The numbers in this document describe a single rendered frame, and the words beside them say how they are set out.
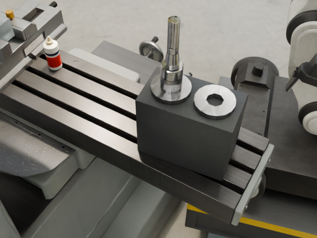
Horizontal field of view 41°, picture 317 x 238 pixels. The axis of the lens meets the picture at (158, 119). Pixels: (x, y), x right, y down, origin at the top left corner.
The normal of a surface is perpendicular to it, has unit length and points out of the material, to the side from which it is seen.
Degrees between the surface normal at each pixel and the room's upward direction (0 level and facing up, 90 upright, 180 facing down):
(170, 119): 90
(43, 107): 0
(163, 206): 68
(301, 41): 90
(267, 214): 0
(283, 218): 0
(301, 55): 90
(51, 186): 90
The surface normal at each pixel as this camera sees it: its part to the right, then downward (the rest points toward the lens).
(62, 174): 0.87, 0.39
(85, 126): 0.01, -0.64
